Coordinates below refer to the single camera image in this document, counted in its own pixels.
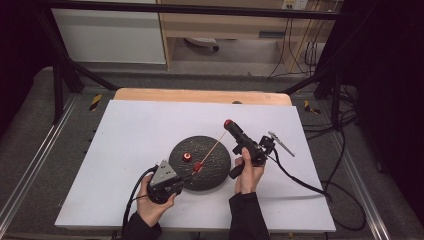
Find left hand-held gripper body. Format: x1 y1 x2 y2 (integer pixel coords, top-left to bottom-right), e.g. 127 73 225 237
146 159 185 205

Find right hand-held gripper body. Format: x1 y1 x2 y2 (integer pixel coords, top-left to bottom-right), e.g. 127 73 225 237
228 131 296 180

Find black speckled round plate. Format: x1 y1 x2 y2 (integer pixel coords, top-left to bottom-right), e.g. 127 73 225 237
168 135 232 192

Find thin wooden skewer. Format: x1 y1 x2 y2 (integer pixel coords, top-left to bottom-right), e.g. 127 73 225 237
191 131 228 177

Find person's right hand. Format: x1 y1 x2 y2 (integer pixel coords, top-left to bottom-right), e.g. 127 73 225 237
234 147 266 195

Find person's left hand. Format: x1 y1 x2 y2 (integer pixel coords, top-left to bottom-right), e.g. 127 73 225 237
136 174 178 228

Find wooden table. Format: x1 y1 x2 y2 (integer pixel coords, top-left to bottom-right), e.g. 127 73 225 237
113 87 293 107

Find white board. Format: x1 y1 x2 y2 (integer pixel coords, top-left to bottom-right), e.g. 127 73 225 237
54 99 337 233

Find grey chair base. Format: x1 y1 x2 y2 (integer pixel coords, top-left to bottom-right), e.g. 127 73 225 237
184 37 220 52

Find light wooden desk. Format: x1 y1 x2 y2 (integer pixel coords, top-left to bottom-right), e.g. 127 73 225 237
156 0 338 73

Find white power strip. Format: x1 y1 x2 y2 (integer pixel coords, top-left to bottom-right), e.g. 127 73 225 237
281 0 309 11

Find black curtain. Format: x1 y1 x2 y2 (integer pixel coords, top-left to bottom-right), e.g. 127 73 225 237
333 0 424 218
0 0 46 129

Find white cabinet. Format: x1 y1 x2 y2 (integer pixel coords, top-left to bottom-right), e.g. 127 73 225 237
51 0 167 65

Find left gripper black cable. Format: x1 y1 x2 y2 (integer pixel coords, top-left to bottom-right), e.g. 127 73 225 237
121 165 158 234

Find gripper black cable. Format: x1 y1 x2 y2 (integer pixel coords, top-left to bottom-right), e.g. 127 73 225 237
266 146 368 232
121 165 158 234

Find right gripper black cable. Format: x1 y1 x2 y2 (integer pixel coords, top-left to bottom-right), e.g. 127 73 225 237
266 146 368 232

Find black floor cables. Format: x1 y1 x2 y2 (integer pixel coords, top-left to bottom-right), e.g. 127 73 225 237
301 84 360 141

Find black hanging cables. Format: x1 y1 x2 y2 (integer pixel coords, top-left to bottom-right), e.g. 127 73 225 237
267 16 322 80

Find aluminium floor rail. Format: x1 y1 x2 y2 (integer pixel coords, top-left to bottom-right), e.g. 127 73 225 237
0 94 80 228
328 131 392 240

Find black metal frame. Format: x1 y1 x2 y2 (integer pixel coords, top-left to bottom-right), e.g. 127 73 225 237
33 0 378 131

